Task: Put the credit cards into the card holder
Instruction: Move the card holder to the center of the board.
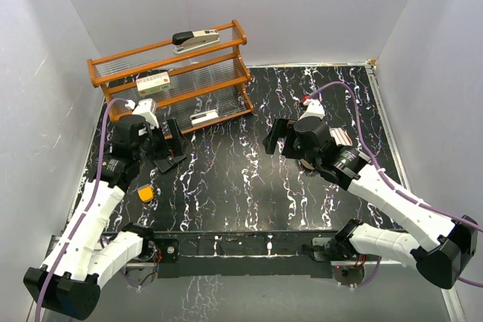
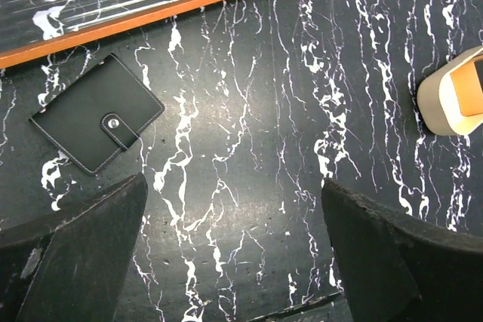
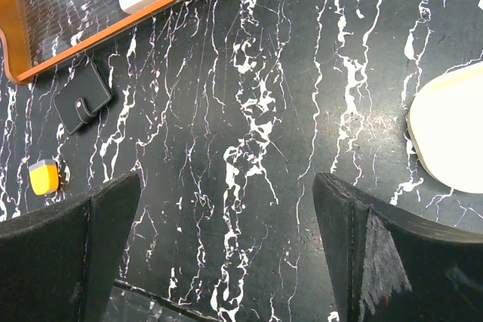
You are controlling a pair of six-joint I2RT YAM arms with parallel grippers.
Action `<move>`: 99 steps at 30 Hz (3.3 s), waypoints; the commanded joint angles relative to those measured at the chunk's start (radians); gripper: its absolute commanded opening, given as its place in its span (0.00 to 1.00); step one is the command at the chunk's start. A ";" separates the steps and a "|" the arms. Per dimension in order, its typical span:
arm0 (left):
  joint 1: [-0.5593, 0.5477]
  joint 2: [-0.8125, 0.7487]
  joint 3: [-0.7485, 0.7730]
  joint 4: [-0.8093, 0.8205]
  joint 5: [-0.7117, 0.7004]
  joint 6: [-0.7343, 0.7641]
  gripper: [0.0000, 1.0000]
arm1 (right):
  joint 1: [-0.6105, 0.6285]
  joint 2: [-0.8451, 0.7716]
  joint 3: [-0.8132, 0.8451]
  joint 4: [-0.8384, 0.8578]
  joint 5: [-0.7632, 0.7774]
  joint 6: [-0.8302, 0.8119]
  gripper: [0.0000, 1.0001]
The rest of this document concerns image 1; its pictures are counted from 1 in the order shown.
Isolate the black leather card holder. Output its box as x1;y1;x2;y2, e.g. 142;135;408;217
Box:
152;155;186;173

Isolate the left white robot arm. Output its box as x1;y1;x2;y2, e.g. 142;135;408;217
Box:
23;115;186;320

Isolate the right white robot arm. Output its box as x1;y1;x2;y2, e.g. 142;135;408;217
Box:
263;116;480;290

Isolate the wooden oval card tray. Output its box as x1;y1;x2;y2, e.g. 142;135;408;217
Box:
300;159;314;170

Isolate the small white stapler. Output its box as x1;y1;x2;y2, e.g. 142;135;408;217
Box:
190;110;219;127

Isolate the yellow round tape measure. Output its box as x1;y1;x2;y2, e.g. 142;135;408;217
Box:
137;185;155;203

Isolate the white staples box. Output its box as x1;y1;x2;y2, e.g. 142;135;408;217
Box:
136;72;171;97

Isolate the orange wooden three-tier shelf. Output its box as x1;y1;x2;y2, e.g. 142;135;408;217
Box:
87;20;254;133

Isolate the black and beige stapler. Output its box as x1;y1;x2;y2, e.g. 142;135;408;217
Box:
172;29;220;54

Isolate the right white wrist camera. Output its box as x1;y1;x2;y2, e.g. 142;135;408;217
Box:
300;96;325;119

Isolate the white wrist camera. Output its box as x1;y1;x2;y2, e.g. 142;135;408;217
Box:
125;99;159;129
300;96;325;119

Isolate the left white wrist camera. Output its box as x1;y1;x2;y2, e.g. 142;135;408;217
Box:
125;99;159;129

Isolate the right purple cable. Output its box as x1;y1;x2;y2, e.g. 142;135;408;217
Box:
306;81;483;288

